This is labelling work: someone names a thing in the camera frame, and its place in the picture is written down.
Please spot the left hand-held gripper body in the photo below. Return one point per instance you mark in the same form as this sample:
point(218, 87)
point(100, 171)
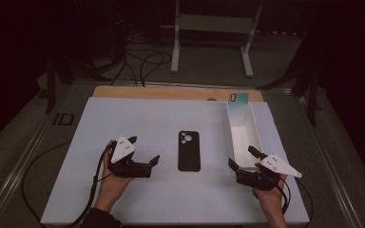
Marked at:
point(122, 150)

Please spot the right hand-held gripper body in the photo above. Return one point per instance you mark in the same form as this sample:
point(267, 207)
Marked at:
point(275, 166)

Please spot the white rectangular box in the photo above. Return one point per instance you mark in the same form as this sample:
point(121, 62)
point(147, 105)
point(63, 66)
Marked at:
point(244, 139)

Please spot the black phone case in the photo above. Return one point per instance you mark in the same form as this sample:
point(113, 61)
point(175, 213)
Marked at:
point(189, 158)

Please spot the person's right hand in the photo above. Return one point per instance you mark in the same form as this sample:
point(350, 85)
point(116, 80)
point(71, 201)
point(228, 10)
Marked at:
point(272, 201)

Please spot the person's left hand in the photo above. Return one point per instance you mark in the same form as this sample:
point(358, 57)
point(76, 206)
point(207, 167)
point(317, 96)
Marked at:
point(114, 190)

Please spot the white table mat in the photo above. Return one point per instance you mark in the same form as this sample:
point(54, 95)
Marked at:
point(171, 190)

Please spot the black tripod stand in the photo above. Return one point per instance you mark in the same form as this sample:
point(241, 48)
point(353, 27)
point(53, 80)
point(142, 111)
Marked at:
point(312, 104)
point(50, 95)

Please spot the white metal stand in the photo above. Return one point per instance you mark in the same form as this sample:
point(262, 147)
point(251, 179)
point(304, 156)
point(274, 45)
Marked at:
point(215, 23)

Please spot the metal floor rail frame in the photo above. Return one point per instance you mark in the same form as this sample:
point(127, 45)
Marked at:
point(187, 85)

